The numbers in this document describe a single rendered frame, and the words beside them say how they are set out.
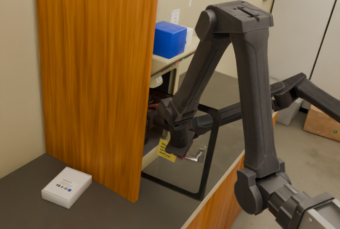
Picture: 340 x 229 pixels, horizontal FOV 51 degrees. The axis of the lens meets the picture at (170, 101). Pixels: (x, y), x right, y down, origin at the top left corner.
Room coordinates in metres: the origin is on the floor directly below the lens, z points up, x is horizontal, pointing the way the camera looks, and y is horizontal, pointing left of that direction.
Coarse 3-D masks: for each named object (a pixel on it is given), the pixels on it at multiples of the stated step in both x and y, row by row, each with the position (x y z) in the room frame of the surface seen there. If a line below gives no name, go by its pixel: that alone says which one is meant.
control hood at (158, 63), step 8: (192, 40) 1.33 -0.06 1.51; (192, 48) 1.24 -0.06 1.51; (152, 56) 1.11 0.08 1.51; (160, 56) 1.12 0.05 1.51; (176, 56) 1.14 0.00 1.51; (184, 56) 1.18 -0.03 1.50; (152, 64) 1.10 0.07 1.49; (160, 64) 1.08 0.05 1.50; (168, 64) 1.10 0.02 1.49; (152, 72) 1.10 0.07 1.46
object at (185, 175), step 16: (160, 96) 1.09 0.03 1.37; (208, 112) 1.02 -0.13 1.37; (160, 128) 1.09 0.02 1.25; (192, 128) 1.04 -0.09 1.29; (208, 128) 1.02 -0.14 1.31; (144, 144) 1.11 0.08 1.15; (192, 144) 1.04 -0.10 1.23; (208, 144) 1.02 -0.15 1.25; (144, 160) 1.11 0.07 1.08; (160, 160) 1.08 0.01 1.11; (176, 160) 1.06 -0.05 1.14; (208, 160) 1.01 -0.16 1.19; (144, 176) 1.10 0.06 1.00; (160, 176) 1.08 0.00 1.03; (176, 176) 1.05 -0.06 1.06; (192, 176) 1.03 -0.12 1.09; (192, 192) 1.03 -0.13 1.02
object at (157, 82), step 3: (156, 78) 1.29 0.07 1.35; (159, 78) 1.31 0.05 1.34; (150, 81) 1.27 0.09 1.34; (153, 81) 1.28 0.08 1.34; (156, 81) 1.29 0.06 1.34; (159, 81) 1.30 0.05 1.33; (162, 81) 1.33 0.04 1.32; (150, 84) 1.26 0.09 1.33; (153, 84) 1.27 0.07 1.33; (156, 84) 1.28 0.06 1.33; (159, 84) 1.29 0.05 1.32; (150, 87) 1.26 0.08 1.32; (153, 87) 1.27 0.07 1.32
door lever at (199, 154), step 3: (198, 153) 1.02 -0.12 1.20; (201, 153) 1.02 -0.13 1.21; (186, 156) 0.99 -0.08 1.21; (189, 156) 1.00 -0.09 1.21; (198, 156) 1.00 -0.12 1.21; (201, 156) 1.02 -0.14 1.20; (186, 159) 0.99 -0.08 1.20; (189, 159) 0.99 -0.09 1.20; (192, 159) 0.98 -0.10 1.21; (195, 159) 0.98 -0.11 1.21; (198, 159) 1.00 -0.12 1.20; (195, 162) 0.98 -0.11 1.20
